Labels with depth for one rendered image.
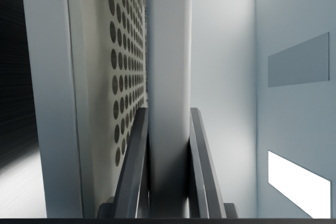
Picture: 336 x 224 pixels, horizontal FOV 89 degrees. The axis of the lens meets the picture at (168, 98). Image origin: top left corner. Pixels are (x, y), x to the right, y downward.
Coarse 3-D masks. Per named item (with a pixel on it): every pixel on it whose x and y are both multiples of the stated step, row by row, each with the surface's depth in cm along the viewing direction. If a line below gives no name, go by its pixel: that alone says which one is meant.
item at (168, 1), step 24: (168, 0) 7; (168, 24) 7; (168, 48) 7; (168, 72) 7; (168, 96) 8; (168, 120) 8; (168, 144) 8; (168, 168) 8; (168, 192) 8; (168, 216) 8
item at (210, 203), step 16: (192, 112) 10; (192, 128) 9; (192, 144) 8; (208, 144) 8; (192, 160) 7; (208, 160) 7; (192, 176) 7; (208, 176) 6; (192, 192) 7; (208, 192) 6; (192, 208) 7; (208, 208) 6; (224, 208) 6
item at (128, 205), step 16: (144, 112) 10; (144, 128) 9; (128, 144) 8; (144, 144) 8; (128, 160) 7; (144, 160) 7; (128, 176) 6; (144, 176) 7; (128, 192) 6; (144, 192) 7; (112, 208) 6; (128, 208) 6; (144, 208) 7
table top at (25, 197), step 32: (0, 0) 11; (0, 32) 11; (0, 64) 11; (0, 96) 11; (32, 96) 14; (0, 128) 11; (32, 128) 14; (0, 160) 11; (32, 160) 14; (0, 192) 11; (32, 192) 14
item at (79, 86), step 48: (48, 0) 7; (96, 0) 9; (48, 48) 7; (96, 48) 9; (144, 48) 30; (48, 96) 8; (96, 96) 9; (144, 96) 30; (48, 144) 8; (96, 144) 9; (48, 192) 8; (96, 192) 9
